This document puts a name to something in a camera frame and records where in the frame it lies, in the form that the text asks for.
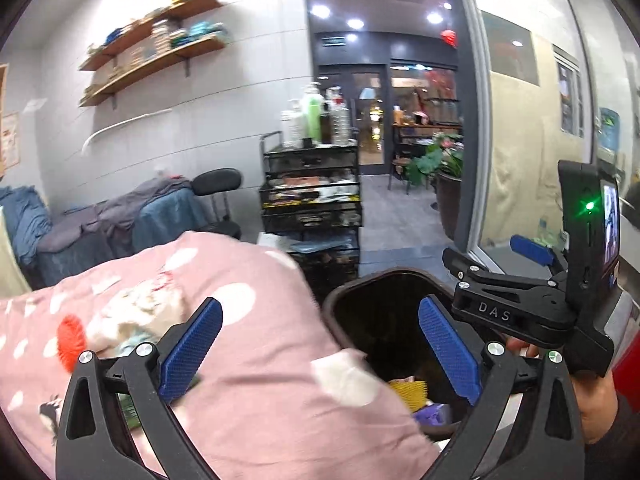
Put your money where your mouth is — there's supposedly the yellow foam fruit net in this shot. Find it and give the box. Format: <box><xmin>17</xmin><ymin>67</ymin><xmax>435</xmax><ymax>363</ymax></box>
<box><xmin>388</xmin><ymin>377</ymin><xmax>428</xmax><ymax>413</ymax></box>

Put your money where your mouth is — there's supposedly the dark brown bottle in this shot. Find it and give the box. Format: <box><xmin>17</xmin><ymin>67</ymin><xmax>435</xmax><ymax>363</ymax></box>
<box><xmin>320</xmin><ymin>102</ymin><xmax>333</xmax><ymax>144</ymax></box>

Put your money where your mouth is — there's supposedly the cream cloth draped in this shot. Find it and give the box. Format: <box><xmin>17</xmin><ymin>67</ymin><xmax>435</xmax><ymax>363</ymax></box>
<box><xmin>0</xmin><ymin>207</ymin><xmax>32</xmax><ymax>299</ymax></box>

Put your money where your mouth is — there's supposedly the wall poster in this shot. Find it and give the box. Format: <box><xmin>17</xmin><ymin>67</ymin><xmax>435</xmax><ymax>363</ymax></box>
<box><xmin>1</xmin><ymin>113</ymin><xmax>21</xmax><ymax>169</ymax></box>

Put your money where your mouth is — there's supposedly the black wire trolley cart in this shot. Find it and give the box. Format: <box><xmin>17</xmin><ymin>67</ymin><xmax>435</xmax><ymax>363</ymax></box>
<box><xmin>259</xmin><ymin>131</ymin><xmax>363</xmax><ymax>285</ymax></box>

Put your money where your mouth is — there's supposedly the white paper bag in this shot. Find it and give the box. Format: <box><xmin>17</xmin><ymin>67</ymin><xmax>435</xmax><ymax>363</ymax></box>
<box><xmin>86</xmin><ymin>273</ymin><xmax>188</xmax><ymax>356</ymax></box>

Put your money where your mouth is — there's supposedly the clear plastic bottle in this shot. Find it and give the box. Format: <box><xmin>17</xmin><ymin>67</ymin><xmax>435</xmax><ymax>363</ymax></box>
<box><xmin>331</xmin><ymin>96</ymin><xmax>352</xmax><ymax>145</ymax></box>

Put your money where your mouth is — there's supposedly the massage bed with blue cover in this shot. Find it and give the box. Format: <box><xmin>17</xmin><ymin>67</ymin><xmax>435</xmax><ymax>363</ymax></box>
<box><xmin>1</xmin><ymin>177</ymin><xmax>207</xmax><ymax>289</ymax></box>

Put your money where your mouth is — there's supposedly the dark brown trash bin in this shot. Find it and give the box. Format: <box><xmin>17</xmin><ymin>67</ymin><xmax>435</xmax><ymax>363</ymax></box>
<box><xmin>321</xmin><ymin>268</ymin><xmax>495</xmax><ymax>442</ymax></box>

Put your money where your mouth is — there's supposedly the pink polka dot blanket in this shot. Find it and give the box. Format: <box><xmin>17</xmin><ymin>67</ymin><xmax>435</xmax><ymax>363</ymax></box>
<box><xmin>1</xmin><ymin>232</ymin><xmax>439</xmax><ymax>479</ymax></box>

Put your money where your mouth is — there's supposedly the green tissue pack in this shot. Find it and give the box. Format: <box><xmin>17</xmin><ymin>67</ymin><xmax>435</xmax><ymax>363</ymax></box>
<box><xmin>117</xmin><ymin>374</ymin><xmax>202</xmax><ymax>430</ymax></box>

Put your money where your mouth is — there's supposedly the potted green plant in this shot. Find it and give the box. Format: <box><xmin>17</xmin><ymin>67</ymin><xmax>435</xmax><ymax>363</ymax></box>
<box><xmin>407</xmin><ymin>133</ymin><xmax>464</xmax><ymax>240</ymax></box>

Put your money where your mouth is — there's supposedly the purple plastic bag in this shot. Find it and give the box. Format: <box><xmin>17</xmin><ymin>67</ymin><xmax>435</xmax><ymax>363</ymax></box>
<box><xmin>413</xmin><ymin>403</ymin><xmax>454</xmax><ymax>427</ymax></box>

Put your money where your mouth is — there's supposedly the upper wooden wall shelf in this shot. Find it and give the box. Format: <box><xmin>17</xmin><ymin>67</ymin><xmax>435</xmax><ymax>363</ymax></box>
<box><xmin>79</xmin><ymin>0</ymin><xmax>222</xmax><ymax>72</ymax></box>

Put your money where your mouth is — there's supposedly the green bottle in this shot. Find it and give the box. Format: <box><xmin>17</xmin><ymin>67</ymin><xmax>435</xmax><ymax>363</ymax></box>
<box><xmin>305</xmin><ymin>82</ymin><xmax>323</xmax><ymax>143</ymax></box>

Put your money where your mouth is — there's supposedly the white pump bottle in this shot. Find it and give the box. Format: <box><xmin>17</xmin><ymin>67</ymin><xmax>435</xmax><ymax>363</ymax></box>
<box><xmin>281</xmin><ymin>99</ymin><xmax>306</xmax><ymax>148</ymax></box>

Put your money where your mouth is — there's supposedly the black round stool chair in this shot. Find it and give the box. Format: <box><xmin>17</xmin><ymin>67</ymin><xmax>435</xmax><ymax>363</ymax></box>
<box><xmin>191</xmin><ymin>168</ymin><xmax>243</xmax><ymax>240</ymax></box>

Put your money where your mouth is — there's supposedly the wooden wall shelf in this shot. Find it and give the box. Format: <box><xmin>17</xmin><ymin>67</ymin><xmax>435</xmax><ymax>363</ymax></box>
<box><xmin>79</xmin><ymin>34</ymin><xmax>227</xmax><ymax>107</ymax></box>
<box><xmin>79</xmin><ymin>0</ymin><xmax>222</xmax><ymax>72</ymax></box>

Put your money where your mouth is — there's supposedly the right hand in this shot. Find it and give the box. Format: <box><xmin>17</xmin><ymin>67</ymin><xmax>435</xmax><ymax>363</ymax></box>
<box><xmin>504</xmin><ymin>336</ymin><xmax>622</xmax><ymax>446</ymax></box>

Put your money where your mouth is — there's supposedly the lower wooden wall shelf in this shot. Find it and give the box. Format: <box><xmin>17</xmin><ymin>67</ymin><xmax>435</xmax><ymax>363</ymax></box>
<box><xmin>79</xmin><ymin>34</ymin><xmax>227</xmax><ymax>107</ymax></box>

